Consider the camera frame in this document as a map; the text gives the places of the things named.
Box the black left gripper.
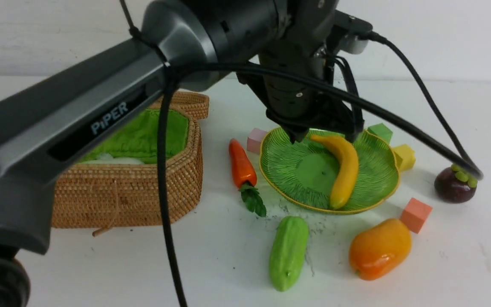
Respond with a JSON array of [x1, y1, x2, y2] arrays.
[[237, 51, 364, 144]]

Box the yellow banana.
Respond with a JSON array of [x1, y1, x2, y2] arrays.
[[310, 134, 360, 211]]

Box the orange carrot with leaves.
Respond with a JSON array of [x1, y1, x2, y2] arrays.
[[228, 138, 267, 217]]

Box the green bitter gourd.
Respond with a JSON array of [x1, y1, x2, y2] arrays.
[[269, 216, 309, 292]]

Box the orange mango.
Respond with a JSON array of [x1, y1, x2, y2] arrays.
[[349, 218, 412, 281]]

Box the dark purple mangosteen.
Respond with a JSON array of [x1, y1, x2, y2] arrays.
[[434, 165, 478, 203]]

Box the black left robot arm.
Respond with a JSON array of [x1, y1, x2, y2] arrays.
[[0, 0, 344, 307]]

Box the green leaf-shaped plate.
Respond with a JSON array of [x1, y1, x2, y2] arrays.
[[259, 127, 401, 214]]

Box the green foam cube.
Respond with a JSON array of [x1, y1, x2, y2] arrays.
[[367, 123, 393, 144]]

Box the pink foam cube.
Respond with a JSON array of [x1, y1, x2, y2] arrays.
[[246, 128, 267, 155]]

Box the yellow foam cube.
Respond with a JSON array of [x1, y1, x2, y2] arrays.
[[392, 144, 416, 172]]

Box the orange foam cube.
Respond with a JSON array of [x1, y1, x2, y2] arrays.
[[399, 198, 433, 234]]

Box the woven wicker basket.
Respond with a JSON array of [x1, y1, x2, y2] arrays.
[[52, 108, 203, 235]]

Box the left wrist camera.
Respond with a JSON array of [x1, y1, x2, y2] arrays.
[[331, 10, 373, 55]]

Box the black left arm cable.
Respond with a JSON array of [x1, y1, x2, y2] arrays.
[[118, 0, 484, 307]]

